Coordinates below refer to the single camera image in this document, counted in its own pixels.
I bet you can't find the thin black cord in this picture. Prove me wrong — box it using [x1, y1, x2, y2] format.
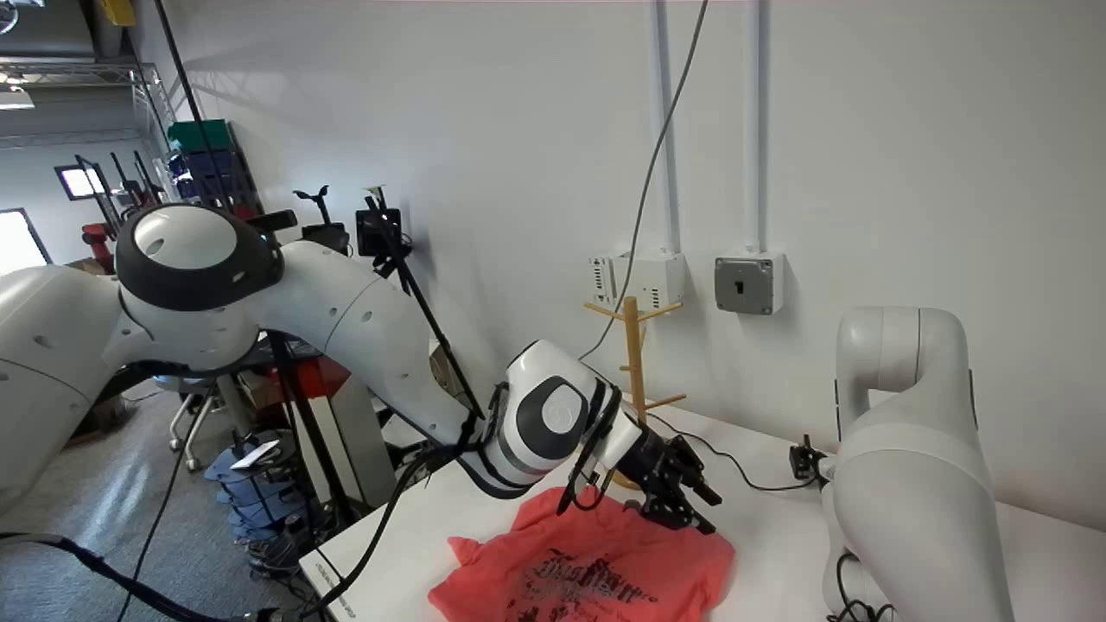
[661, 411, 809, 497]

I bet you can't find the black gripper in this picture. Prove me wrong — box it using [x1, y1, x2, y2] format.
[616, 432, 723, 531]

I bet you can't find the white wall socket box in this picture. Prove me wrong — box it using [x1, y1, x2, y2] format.
[586, 254, 627, 305]

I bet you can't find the black camera tripod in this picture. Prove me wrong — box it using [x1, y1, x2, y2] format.
[286, 184, 498, 441]

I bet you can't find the grey wall outlet box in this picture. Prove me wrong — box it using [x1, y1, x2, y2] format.
[714, 257, 781, 315]

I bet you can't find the black power plug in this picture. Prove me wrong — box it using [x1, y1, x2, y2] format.
[788, 439, 827, 487]

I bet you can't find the wooden mug tree stand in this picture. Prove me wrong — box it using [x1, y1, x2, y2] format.
[606, 297, 677, 423]

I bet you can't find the white wall junction box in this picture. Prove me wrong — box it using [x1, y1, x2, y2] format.
[627, 257, 687, 312]

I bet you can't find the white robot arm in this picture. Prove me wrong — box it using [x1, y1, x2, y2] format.
[0, 203, 698, 509]

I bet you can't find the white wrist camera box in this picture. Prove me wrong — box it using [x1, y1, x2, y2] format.
[582, 411, 644, 487]

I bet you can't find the grey hanging cable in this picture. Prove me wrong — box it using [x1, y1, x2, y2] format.
[573, 0, 714, 365]

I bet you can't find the salmon pink sweatshirt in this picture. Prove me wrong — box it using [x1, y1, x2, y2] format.
[427, 492, 736, 622]

